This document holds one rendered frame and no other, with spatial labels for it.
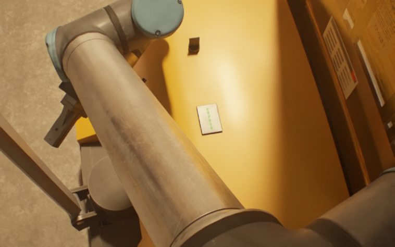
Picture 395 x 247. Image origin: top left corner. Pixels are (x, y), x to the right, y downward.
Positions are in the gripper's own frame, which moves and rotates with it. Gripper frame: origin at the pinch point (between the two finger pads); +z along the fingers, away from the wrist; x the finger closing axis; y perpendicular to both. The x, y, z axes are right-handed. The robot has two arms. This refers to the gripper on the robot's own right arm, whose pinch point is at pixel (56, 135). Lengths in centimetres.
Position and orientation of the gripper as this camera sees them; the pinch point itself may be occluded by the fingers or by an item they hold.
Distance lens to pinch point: 89.8
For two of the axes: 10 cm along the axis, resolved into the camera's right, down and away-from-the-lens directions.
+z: -5.8, 8.1, -0.7
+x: -1.4, -1.8, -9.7
